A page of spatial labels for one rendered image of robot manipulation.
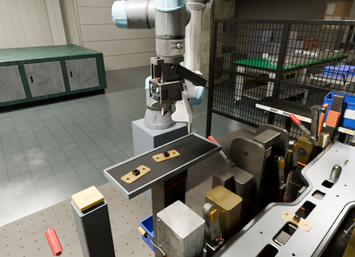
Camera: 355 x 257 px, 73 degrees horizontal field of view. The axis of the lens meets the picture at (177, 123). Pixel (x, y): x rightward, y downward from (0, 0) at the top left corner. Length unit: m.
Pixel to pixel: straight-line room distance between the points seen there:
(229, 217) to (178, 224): 0.17
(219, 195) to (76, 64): 4.77
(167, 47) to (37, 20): 6.92
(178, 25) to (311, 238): 0.68
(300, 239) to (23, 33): 7.20
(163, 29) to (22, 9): 6.89
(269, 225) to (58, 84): 4.85
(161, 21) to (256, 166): 0.54
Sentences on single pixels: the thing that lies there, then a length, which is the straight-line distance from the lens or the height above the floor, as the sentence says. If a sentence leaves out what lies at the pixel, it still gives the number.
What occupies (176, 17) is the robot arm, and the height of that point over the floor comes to 1.57.
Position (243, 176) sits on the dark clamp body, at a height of 1.08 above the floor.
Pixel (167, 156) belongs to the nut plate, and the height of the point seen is 1.16.
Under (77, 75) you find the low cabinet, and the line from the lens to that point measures 5.33.
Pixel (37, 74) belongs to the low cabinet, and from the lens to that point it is 5.17.
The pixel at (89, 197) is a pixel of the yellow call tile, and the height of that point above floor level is 1.16.
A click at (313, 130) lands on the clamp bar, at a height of 1.11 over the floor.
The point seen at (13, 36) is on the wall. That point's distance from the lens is 7.41.
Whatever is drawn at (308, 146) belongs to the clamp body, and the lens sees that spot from 1.24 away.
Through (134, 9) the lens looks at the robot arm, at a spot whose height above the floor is 1.59.
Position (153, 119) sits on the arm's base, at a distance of 1.08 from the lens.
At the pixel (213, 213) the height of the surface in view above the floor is 1.10.
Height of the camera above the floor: 1.57
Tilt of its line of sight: 24 degrees down
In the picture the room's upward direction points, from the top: straight up
